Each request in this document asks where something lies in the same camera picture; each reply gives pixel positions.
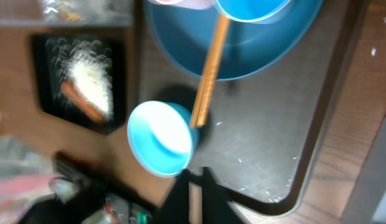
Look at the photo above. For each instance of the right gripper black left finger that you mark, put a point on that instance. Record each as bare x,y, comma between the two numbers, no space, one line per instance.
176,207

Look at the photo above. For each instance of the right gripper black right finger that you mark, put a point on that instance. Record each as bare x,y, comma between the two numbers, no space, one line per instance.
215,208

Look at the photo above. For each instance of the orange carrot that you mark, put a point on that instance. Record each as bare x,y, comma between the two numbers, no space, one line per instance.
68,90

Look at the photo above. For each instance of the pile of white rice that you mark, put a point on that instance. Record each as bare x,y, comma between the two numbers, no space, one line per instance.
87,64

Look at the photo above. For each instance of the grey dishwasher rack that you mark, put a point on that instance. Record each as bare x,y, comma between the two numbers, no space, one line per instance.
367,203

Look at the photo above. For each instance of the black waste tray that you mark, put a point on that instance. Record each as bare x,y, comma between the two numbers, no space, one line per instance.
65,109

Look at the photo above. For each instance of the brown plastic tray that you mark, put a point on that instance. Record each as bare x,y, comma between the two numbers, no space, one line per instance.
263,129

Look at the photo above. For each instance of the dark blue plate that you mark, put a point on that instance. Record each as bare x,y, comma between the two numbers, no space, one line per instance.
184,36

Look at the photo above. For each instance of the light blue cup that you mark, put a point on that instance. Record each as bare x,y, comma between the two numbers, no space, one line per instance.
255,11

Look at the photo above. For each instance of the pink cup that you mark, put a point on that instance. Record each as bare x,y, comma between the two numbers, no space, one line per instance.
189,4

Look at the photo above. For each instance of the clear plastic bin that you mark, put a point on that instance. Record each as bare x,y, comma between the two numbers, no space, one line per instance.
66,13

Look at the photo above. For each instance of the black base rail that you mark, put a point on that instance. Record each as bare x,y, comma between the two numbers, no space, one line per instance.
93,186

